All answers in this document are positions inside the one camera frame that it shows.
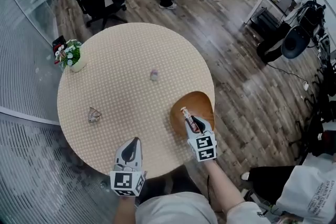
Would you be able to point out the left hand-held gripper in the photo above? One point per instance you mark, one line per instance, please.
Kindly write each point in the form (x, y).
(123, 181)

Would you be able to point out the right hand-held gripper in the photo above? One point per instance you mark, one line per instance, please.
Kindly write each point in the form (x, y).
(203, 147)

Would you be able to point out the red snack bar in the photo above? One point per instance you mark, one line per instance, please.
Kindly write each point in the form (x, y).
(185, 112)

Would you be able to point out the brown wooden bowl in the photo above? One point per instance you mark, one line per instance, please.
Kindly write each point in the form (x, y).
(194, 102)

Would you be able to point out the clear wrapper candy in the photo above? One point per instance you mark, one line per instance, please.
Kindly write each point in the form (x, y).
(93, 116)

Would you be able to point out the small pink candy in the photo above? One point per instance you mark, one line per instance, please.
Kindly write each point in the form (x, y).
(154, 74)

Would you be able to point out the person's right forearm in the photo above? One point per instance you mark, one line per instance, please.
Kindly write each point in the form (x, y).
(223, 186)

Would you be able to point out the person's left forearm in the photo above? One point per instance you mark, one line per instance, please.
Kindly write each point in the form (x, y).
(124, 211)

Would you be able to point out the round table with cloth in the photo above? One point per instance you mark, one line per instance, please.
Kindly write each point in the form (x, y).
(118, 99)

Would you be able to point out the person's beige sweatshirt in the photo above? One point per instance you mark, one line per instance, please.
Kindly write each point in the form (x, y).
(170, 209)

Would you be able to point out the white floor power strip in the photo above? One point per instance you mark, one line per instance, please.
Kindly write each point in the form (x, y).
(306, 85)

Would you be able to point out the potted flowers in white pot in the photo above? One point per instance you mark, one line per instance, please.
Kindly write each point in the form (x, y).
(69, 53)

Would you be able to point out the black metal shelf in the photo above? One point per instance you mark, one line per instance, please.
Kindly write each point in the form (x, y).
(265, 21)

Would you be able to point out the black and red box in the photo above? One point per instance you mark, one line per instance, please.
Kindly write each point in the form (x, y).
(59, 42)

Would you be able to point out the white table with dark top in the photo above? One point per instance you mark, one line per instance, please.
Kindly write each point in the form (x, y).
(283, 5)

